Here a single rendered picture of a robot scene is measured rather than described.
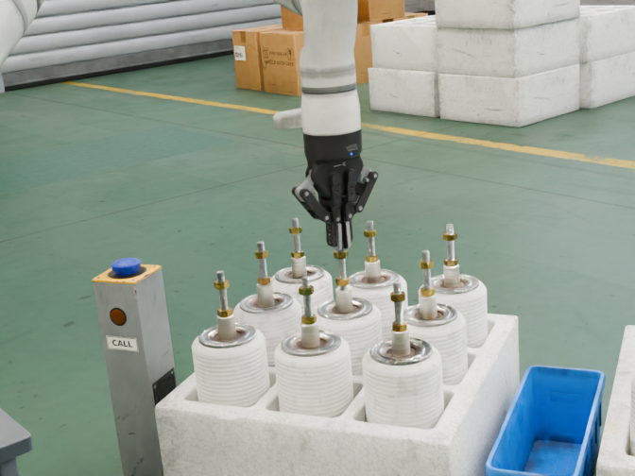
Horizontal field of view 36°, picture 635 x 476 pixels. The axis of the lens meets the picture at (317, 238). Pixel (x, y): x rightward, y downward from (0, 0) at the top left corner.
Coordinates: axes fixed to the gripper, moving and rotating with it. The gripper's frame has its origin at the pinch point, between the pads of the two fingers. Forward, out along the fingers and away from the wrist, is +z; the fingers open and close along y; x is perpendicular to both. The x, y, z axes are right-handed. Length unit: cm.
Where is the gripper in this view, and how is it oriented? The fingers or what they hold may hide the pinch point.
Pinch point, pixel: (339, 234)
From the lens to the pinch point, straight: 129.0
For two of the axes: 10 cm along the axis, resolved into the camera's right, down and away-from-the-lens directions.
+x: -5.9, -2.0, 7.8
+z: 0.8, 9.5, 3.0
